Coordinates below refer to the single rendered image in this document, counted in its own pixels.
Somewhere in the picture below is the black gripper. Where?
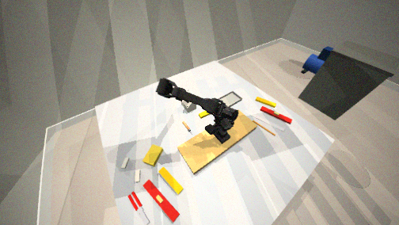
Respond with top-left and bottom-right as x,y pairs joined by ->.
205,115 -> 225,135

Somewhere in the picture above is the red flat bar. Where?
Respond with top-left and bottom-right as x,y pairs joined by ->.
260,106 -> 292,124
143,180 -> 180,222

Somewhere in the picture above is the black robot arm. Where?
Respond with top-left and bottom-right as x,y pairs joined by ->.
155,78 -> 239,132

